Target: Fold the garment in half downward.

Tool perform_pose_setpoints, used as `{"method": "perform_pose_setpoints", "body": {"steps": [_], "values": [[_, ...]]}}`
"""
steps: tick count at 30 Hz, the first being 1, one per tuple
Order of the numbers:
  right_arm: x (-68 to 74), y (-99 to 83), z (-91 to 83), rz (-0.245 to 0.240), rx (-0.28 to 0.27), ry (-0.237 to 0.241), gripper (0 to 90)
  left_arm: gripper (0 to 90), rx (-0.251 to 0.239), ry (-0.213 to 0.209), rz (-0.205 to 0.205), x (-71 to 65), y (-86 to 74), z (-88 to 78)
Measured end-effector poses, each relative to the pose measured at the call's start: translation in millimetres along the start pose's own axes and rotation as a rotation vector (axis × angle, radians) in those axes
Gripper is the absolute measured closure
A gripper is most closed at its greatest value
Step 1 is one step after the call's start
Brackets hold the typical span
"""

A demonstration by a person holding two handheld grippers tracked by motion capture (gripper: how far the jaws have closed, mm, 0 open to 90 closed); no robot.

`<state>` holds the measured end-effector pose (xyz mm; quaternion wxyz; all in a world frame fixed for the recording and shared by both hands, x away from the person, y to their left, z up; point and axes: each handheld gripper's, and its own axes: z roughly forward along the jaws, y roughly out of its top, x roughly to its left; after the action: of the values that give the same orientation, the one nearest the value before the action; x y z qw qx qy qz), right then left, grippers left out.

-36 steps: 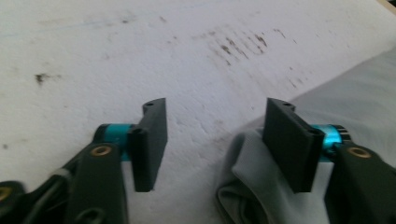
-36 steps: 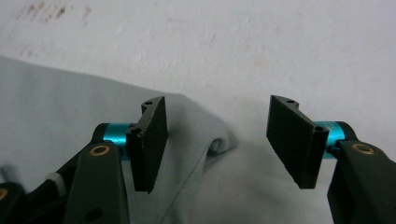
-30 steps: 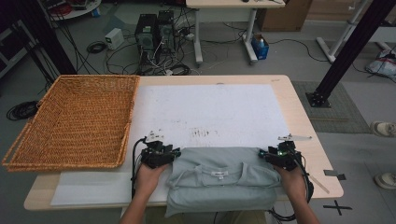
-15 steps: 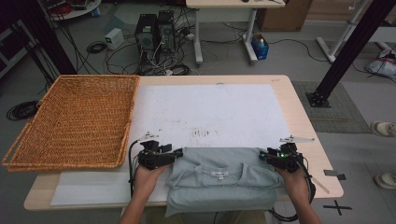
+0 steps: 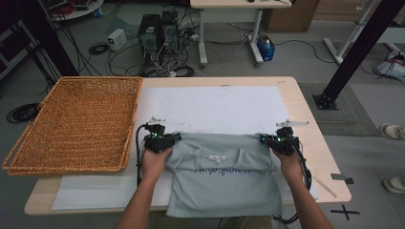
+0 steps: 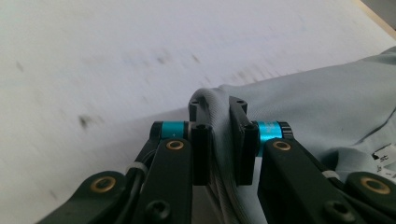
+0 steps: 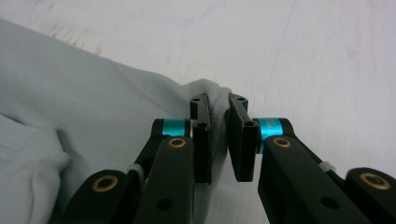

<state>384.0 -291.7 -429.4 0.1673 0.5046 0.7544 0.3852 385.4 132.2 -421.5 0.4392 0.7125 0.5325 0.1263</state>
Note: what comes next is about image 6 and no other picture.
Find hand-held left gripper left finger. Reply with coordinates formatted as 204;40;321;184
149;98;216;187

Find grey printed t-shirt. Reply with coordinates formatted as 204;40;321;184
187;46;396;224

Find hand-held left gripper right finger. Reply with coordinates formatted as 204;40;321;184
228;96;294;187

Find white foam mat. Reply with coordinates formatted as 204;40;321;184
0;0;395;224

